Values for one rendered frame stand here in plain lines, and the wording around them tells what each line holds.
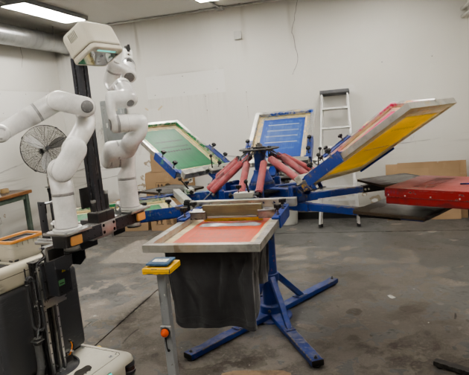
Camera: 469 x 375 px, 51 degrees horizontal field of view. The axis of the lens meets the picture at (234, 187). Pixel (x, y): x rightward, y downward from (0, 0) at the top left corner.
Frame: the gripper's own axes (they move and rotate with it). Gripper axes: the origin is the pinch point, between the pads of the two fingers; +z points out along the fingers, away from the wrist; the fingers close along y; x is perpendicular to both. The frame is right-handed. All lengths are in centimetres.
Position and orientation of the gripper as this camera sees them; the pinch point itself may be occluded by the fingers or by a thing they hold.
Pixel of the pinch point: (126, 52)
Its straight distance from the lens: 283.9
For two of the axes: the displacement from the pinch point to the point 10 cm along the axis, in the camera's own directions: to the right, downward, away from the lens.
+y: -2.2, 7.7, 6.0
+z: -2.1, -6.4, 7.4
